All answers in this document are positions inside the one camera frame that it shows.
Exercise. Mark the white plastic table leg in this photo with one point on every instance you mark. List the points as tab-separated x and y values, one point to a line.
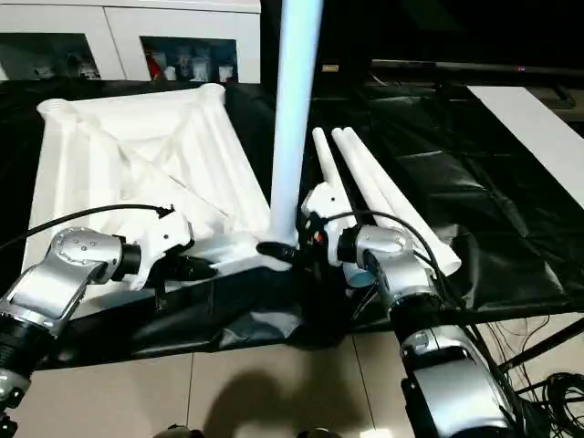
383	196
411	201
294	109
333	169

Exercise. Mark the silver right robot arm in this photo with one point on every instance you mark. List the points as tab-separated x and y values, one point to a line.
429	338

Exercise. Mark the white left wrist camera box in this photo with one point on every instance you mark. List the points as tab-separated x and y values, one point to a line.
162	233

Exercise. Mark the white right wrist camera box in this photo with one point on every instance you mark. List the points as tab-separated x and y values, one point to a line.
321	199

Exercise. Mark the dark horizontal rail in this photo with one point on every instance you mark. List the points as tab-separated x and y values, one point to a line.
474	69

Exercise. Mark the white plastic table top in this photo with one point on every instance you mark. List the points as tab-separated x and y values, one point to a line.
128	155

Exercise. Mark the black plastic mat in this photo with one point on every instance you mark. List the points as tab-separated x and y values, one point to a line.
511	246

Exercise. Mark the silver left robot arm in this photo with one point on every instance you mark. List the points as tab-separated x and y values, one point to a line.
55	283

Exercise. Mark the white glass-door cabinet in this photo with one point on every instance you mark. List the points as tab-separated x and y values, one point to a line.
119	36

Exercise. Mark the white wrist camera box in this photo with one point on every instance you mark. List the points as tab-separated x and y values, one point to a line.
321	199
162	233

